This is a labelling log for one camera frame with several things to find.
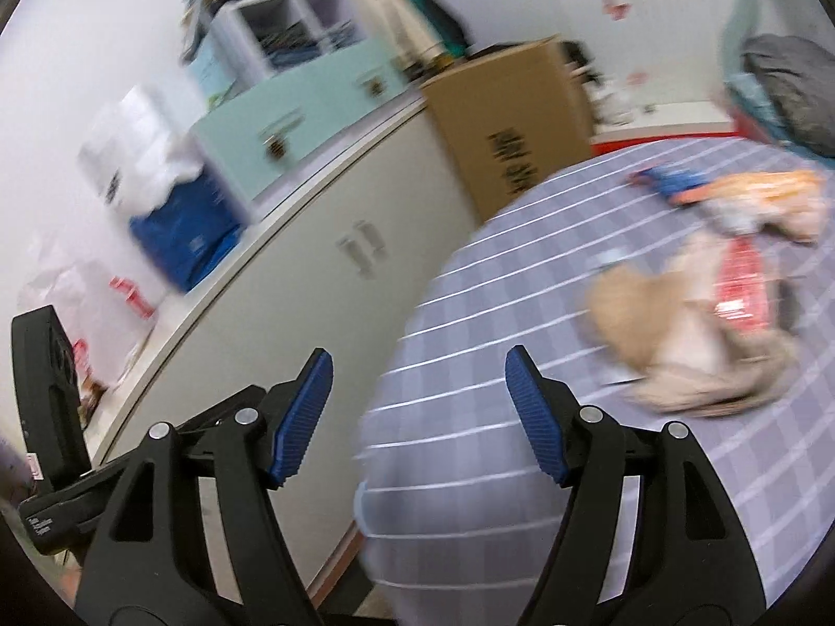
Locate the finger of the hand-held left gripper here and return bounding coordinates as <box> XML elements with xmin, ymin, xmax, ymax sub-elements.
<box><xmin>171</xmin><ymin>386</ymin><xmax>268</xmax><ymax>439</ymax></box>

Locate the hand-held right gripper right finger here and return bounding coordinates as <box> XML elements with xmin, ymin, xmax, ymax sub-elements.
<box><xmin>505</xmin><ymin>344</ymin><xmax>767</xmax><ymax>626</ymax></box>

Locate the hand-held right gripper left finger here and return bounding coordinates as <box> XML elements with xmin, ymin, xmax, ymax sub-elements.
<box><xmin>75</xmin><ymin>347</ymin><xmax>335</xmax><ymax>626</ymax></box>

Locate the brown and red snack wrapper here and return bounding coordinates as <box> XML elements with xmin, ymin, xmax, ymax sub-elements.
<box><xmin>712</xmin><ymin>238</ymin><xmax>772</xmax><ymax>335</ymax></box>

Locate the dark blue plastic wrapper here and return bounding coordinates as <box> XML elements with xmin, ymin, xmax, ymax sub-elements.
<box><xmin>628</xmin><ymin>166</ymin><xmax>710</xmax><ymax>205</ymax></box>

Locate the clear orange biscuit wrapper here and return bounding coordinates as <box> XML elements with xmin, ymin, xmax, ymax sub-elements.
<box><xmin>678</xmin><ymin>170</ymin><xmax>824</xmax><ymax>208</ymax></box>

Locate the grey checked round table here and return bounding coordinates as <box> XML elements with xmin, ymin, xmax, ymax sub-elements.
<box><xmin>355</xmin><ymin>137</ymin><xmax>835</xmax><ymax>626</ymax></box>

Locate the white red plastic bag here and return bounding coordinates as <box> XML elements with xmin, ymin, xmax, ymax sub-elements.
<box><xmin>16</xmin><ymin>235</ymin><xmax>159</xmax><ymax>405</ymax></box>

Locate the white low cabinet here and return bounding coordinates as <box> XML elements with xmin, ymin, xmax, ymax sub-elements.
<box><xmin>85</xmin><ymin>88</ymin><xmax>484</xmax><ymax>601</ymax></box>

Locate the blue bag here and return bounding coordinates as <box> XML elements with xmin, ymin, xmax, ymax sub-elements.
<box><xmin>129</xmin><ymin>173</ymin><xmax>246</xmax><ymax>293</ymax></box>

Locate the white paper bag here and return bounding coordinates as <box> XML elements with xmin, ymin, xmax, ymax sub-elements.
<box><xmin>77</xmin><ymin>86</ymin><xmax>205</xmax><ymax>224</ymax></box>

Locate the large cardboard box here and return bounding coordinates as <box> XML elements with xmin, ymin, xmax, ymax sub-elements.
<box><xmin>421</xmin><ymin>34</ymin><xmax>594</xmax><ymax>223</ymax></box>

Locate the teal drawer unit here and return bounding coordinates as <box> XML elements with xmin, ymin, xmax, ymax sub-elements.
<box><xmin>191</xmin><ymin>35</ymin><xmax>410</xmax><ymax>208</ymax></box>

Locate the red storage box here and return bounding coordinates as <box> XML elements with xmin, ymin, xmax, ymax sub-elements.
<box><xmin>590</xmin><ymin>119</ymin><xmax>745</xmax><ymax>158</ymax></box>

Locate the white crumpled cloth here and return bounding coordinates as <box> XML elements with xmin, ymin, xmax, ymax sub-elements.
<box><xmin>590</xmin><ymin>78</ymin><xmax>635</xmax><ymax>129</ymax></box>

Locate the white board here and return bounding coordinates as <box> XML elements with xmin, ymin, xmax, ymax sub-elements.
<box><xmin>626</xmin><ymin>101</ymin><xmax>733</xmax><ymax>126</ymax></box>

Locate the teal patterned bedsheet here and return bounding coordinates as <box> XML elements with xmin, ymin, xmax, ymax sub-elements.
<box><xmin>723</xmin><ymin>71</ymin><xmax>784</xmax><ymax>139</ymax></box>

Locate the grey folded blanket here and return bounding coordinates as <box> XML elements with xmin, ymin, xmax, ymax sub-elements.
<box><xmin>744</xmin><ymin>34</ymin><xmax>835</xmax><ymax>158</ymax></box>

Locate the green hanging jacket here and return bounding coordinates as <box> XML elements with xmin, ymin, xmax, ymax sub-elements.
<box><xmin>391</xmin><ymin>0</ymin><xmax>472</xmax><ymax>59</ymax></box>

